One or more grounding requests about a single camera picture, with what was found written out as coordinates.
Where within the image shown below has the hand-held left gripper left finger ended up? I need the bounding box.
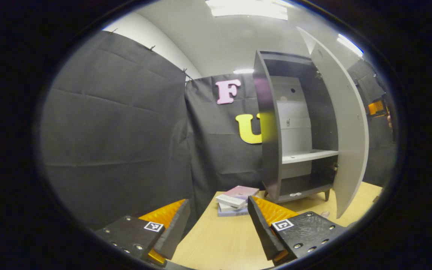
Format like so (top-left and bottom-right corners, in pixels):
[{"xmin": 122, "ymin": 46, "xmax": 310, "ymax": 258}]
[{"xmin": 95, "ymin": 199, "xmax": 191, "ymax": 268}]

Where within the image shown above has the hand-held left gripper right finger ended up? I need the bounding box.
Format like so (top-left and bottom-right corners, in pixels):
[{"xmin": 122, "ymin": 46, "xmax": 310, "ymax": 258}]
[{"xmin": 247, "ymin": 195, "xmax": 348, "ymax": 267}]

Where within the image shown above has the white cabinet door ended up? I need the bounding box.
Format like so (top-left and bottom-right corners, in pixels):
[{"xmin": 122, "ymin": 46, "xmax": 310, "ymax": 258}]
[{"xmin": 297, "ymin": 26, "xmax": 369, "ymax": 219}]

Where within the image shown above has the white cabinet shelf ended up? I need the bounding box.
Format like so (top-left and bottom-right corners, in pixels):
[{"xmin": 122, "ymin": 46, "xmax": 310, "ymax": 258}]
[{"xmin": 282, "ymin": 149, "xmax": 339, "ymax": 164}]

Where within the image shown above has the pale blue book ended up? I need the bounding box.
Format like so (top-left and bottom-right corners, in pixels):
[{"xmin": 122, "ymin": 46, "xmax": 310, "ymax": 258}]
[{"xmin": 218, "ymin": 208, "xmax": 249, "ymax": 217}]

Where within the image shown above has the white book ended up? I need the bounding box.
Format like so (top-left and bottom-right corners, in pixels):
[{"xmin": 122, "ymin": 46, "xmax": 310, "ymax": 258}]
[{"xmin": 215, "ymin": 194, "xmax": 247, "ymax": 209}]

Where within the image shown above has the pink book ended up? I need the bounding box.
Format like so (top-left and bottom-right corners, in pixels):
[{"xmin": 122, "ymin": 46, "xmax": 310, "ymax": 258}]
[{"xmin": 223, "ymin": 186, "xmax": 260, "ymax": 203}]

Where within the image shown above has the black backdrop cloth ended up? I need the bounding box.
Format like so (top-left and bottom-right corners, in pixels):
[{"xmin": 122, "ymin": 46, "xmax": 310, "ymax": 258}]
[{"xmin": 38, "ymin": 30, "xmax": 396, "ymax": 229}]

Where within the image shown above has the large ceiling light panel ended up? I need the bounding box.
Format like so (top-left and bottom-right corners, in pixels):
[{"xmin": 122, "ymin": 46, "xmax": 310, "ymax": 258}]
[{"xmin": 205, "ymin": 0, "xmax": 288, "ymax": 20}]

